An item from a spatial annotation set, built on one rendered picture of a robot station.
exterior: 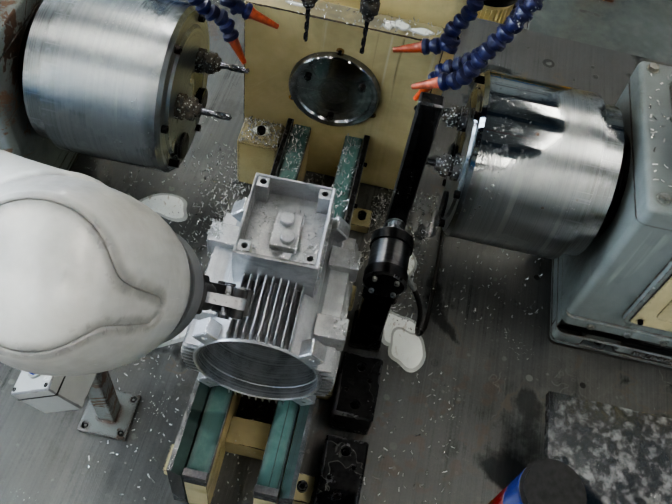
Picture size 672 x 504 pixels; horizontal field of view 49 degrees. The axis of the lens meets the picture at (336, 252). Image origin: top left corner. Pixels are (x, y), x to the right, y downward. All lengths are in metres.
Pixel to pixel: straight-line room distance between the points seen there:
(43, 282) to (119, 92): 0.71
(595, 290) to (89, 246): 0.90
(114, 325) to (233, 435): 0.70
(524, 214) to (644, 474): 0.38
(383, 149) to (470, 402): 0.45
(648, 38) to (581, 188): 2.35
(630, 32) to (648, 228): 2.34
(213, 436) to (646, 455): 0.58
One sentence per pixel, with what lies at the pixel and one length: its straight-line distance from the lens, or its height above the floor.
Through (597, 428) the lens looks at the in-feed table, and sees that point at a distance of 1.09.
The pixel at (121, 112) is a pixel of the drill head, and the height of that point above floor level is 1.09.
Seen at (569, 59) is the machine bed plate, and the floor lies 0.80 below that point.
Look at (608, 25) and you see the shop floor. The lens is 3.32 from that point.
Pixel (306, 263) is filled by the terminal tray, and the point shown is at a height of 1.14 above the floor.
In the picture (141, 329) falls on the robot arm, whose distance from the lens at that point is 0.39.
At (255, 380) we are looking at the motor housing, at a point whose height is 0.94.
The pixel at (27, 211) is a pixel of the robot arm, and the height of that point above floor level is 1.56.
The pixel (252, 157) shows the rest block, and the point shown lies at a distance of 1.27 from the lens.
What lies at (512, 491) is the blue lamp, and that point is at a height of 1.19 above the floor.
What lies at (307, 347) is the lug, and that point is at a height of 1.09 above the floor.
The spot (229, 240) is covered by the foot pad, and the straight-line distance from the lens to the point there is 0.93.
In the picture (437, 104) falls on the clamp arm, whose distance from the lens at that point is 0.87.
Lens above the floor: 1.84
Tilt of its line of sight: 56 degrees down
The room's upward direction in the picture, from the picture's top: 11 degrees clockwise
